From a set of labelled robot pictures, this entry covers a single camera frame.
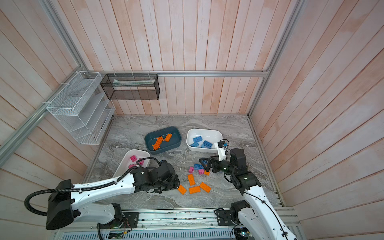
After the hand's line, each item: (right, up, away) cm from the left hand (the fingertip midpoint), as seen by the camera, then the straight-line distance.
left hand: (173, 188), depth 75 cm
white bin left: (-32, +10, +16) cm, 37 cm away
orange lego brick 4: (+9, 0, +12) cm, 16 cm away
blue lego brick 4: (+14, +7, +16) cm, 22 cm away
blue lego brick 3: (+15, +15, -7) cm, 23 cm away
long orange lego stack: (-14, +20, +26) cm, 36 cm away
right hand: (+17, +15, +1) cm, 23 cm away
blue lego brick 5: (+14, +23, +29) cm, 40 cm away
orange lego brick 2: (+11, -4, +9) cm, 15 cm away
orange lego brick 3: (+17, -3, +9) cm, 20 cm away
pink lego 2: (+15, +5, +13) cm, 21 cm away
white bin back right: (+24, +25, +33) cm, 48 cm away
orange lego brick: (+4, -4, +8) cm, 10 cm away
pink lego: (+9, +6, +13) cm, 17 cm away
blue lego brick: (+20, +20, +26) cm, 38 cm away
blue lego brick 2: (+12, +20, +26) cm, 35 cm away
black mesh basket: (-33, +61, +30) cm, 76 cm away
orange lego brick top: (-7, +24, +30) cm, 39 cm away
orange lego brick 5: (+19, +4, +13) cm, 23 cm away
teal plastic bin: (-19, +24, +27) cm, 41 cm away
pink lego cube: (-28, +12, +19) cm, 35 cm away
